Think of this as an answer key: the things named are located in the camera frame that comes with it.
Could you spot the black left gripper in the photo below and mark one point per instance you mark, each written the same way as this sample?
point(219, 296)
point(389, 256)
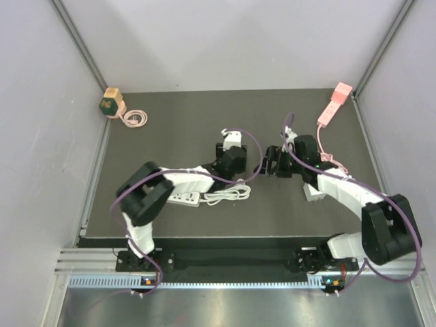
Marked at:
point(219, 150)

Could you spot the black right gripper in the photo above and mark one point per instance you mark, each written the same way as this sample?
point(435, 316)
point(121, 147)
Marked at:
point(274, 154)

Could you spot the white power strip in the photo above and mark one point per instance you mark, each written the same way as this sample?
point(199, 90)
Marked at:
point(185, 199)

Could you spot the green wooden hexagon socket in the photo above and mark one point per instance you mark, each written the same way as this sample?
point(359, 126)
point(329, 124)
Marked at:
point(112, 104)

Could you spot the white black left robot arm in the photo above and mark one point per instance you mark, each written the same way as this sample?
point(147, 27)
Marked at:
point(148, 189)

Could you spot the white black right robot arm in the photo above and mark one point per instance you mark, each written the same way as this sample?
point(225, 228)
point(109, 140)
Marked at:
point(388, 228)

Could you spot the white cube adapter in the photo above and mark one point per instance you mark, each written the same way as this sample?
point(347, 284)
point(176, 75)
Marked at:
point(312, 194)

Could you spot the pink power strip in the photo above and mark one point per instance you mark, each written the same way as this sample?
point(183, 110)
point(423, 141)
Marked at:
point(328, 113)

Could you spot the pink cube adapter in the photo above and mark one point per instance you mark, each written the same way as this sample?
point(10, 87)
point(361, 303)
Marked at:
point(341, 93)

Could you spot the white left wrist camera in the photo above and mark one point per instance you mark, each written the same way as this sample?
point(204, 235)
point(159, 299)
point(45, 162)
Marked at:
point(231, 138)

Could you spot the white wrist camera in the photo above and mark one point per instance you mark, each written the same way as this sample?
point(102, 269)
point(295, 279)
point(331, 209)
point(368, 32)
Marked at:
point(288, 143)
point(231, 138)

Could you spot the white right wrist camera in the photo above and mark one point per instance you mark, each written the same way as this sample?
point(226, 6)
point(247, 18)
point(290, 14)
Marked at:
point(288, 143)

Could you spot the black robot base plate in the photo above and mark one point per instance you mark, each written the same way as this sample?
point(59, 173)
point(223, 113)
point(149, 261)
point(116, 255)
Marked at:
point(236, 260)

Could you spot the grey cable duct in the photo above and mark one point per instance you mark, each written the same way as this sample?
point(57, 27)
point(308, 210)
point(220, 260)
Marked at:
point(145, 282)

